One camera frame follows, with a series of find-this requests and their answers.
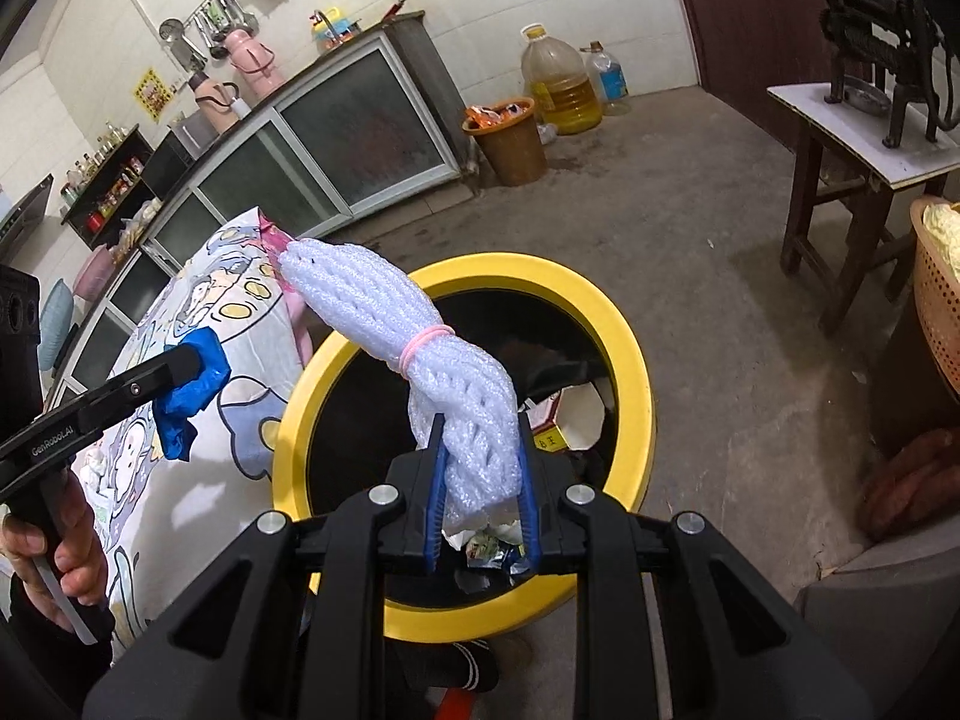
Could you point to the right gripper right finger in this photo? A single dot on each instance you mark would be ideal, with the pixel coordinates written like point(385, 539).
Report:
point(670, 613)

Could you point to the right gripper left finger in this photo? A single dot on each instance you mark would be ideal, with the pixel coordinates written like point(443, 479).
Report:
point(287, 622)

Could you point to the white foam fruit net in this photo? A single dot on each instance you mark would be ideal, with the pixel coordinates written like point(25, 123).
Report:
point(375, 305)

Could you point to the yellow red long box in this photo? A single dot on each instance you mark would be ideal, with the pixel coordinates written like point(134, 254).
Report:
point(571, 419)

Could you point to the kitchen counter cabinet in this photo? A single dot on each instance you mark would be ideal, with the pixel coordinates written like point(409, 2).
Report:
point(371, 124)

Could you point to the person's left hand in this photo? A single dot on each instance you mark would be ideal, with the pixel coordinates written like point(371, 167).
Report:
point(79, 556)

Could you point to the blue plastic basket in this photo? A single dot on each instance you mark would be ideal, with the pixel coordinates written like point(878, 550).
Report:
point(54, 324)

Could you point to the cartoon astronaut tablecloth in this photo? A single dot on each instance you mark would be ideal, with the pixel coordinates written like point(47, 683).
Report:
point(171, 486)

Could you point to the pink plastic basin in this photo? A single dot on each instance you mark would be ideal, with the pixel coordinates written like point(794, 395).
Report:
point(97, 271)

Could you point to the silver range hood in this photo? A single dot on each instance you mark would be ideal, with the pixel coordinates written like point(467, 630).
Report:
point(23, 218)

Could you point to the black spice shelf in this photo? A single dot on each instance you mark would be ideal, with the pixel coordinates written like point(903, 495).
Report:
point(114, 192)

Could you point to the black microwave oven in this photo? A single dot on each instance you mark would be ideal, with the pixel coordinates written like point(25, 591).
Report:
point(178, 151)

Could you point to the pink thermos left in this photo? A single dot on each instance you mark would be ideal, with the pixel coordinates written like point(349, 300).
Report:
point(219, 102)

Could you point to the pink thermos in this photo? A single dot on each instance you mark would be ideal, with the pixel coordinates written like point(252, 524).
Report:
point(256, 63)
point(219, 102)

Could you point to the woven orange basket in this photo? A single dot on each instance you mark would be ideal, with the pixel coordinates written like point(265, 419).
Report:
point(935, 290)

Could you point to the pink thermos right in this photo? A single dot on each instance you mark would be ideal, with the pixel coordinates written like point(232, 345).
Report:
point(256, 63)

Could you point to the hanging utensil rack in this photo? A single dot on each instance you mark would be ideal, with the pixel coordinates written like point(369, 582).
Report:
point(201, 37)

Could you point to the wooden stool table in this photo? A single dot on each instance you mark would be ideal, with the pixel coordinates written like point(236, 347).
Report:
point(840, 159)

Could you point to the yellow detergent bottles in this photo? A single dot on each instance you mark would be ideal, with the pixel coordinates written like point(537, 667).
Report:
point(331, 29)

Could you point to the brown plastic waste bucket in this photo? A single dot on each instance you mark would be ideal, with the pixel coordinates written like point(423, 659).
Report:
point(508, 137)

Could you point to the blue label water bottle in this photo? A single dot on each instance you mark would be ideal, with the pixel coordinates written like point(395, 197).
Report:
point(606, 75)

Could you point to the large cooking oil jug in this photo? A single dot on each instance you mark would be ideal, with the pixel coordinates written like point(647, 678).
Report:
point(556, 78)

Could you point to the black cast iron machine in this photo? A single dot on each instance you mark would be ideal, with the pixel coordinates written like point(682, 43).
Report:
point(902, 40)

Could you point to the dark red wooden door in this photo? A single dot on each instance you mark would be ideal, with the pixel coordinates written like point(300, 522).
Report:
point(744, 47)

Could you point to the yellow wall poster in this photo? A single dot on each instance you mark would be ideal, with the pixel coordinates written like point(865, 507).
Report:
point(152, 94)

